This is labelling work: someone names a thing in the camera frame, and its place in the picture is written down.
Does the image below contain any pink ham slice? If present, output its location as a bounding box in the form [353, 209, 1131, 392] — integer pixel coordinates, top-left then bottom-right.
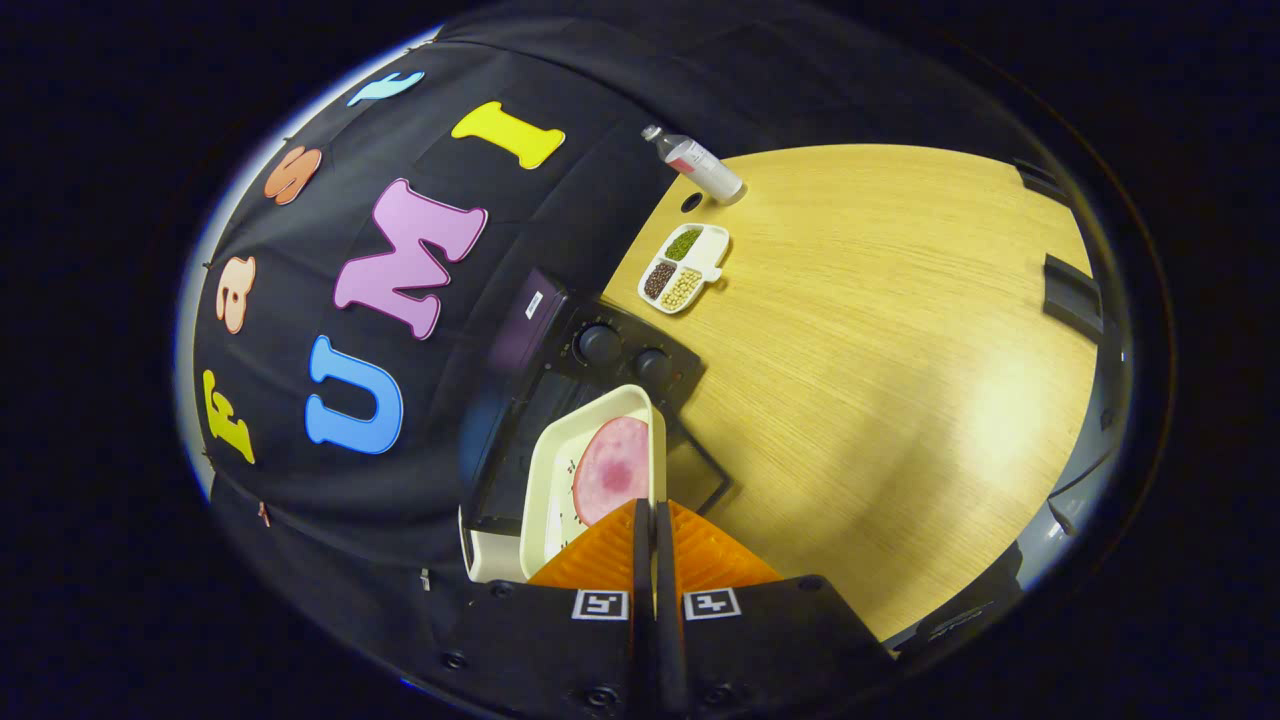
[571, 415, 651, 528]

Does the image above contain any black toaster oven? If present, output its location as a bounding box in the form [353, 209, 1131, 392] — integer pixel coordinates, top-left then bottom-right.
[460, 266, 736, 536]

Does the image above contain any clear bottle red label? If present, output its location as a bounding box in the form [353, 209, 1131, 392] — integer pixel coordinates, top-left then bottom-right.
[641, 124, 745, 204]

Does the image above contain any cream square plate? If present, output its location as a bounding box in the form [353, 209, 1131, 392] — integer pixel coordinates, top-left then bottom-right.
[518, 384, 669, 581]

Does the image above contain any white divided bean dish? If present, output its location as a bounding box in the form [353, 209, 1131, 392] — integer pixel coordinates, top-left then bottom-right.
[637, 222, 732, 316]

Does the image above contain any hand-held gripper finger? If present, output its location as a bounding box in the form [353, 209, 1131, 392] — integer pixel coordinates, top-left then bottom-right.
[655, 500, 896, 716]
[430, 498, 659, 716]

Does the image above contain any black table edge bracket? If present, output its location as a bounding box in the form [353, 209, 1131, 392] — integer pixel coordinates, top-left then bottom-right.
[1012, 157, 1069, 206]
[1042, 253, 1104, 344]

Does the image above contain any white bread toaster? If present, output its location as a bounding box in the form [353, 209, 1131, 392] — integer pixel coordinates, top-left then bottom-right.
[458, 505, 529, 584]

